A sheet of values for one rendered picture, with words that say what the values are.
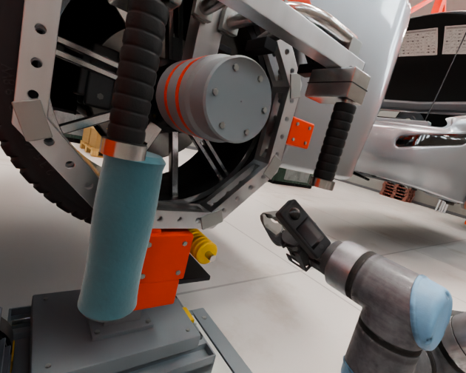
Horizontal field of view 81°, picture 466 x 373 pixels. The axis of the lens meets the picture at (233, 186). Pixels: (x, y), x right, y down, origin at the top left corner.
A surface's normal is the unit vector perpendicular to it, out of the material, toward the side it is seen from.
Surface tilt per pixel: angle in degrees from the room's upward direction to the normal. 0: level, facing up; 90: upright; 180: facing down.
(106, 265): 92
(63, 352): 0
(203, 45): 90
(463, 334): 83
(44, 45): 90
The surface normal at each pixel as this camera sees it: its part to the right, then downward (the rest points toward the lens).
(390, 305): -0.79, -0.11
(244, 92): 0.56, 0.28
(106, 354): 0.25, -0.95
